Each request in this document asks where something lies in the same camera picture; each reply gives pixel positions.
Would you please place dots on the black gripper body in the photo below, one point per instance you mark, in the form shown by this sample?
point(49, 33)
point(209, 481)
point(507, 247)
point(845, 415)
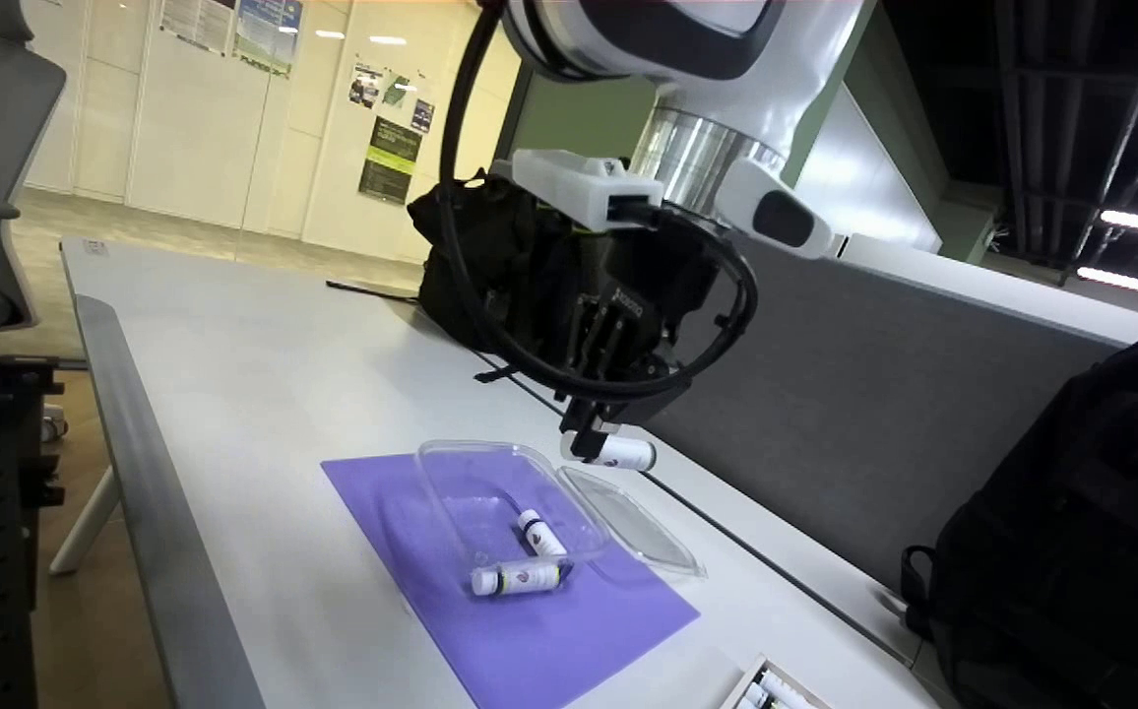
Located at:
point(618, 299)

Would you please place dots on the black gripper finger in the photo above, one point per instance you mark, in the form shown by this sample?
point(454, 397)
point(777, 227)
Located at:
point(581, 427)
point(606, 412)

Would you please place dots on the clear plastic container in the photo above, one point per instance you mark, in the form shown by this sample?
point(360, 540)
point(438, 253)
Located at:
point(463, 506)

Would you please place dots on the white-capped bottle yellow label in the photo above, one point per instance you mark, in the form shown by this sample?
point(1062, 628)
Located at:
point(516, 578)

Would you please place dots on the purple mat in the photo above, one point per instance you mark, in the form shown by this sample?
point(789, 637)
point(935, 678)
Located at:
point(373, 496)

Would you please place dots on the gray desk partition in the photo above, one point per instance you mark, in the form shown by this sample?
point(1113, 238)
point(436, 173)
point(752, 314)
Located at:
point(885, 397)

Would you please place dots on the white box with bottles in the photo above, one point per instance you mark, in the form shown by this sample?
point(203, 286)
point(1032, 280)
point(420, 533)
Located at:
point(777, 689)

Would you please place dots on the large black backpack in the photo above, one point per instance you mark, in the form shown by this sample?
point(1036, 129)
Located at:
point(1092, 551)

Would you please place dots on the white table leg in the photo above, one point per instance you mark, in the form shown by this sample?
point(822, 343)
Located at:
point(85, 527)

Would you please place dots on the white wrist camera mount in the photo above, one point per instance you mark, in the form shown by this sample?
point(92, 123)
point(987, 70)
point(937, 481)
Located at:
point(581, 183)

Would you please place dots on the green black wall poster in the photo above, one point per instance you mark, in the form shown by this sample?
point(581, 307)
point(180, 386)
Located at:
point(392, 160)

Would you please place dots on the small wall picture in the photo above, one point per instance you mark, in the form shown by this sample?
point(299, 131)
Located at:
point(364, 87)

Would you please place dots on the blue wall poster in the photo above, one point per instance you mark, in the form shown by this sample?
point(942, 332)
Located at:
point(264, 33)

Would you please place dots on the white wall poster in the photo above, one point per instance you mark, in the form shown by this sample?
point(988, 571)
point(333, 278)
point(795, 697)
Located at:
point(200, 20)

